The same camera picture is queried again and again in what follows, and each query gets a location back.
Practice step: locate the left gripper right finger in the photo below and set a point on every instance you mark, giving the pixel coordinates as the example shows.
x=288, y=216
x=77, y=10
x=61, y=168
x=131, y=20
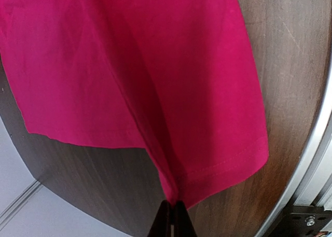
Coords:
x=183, y=226

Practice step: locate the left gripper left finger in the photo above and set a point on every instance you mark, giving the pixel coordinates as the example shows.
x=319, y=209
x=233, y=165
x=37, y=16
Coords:
x=161, y=226

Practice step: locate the front aluminium rail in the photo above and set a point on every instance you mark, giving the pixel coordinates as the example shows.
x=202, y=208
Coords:
x=310, y=149

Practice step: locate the red t-shirt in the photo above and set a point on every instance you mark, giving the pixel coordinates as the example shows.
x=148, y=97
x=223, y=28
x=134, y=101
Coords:
x=175, y=77

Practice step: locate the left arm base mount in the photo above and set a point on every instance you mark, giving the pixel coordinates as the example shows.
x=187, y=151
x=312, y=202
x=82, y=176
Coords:
x=300, y=221

